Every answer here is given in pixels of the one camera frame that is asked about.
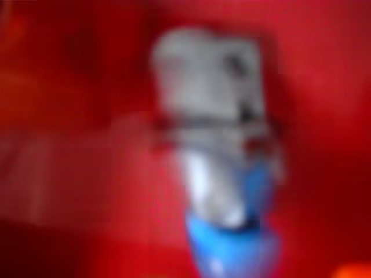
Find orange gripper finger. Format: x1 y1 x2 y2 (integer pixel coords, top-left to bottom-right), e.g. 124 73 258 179
330 264 371 278

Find grey and blue toy figure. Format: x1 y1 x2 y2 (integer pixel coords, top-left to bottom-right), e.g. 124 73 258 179
149 27 286 278

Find red container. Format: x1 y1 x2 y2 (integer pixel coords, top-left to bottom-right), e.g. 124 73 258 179
0 0 371 278

